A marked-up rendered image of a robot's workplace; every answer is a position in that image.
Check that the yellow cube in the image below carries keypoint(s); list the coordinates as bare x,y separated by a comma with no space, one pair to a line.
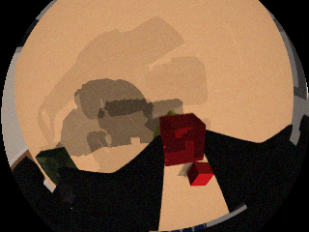
158,129

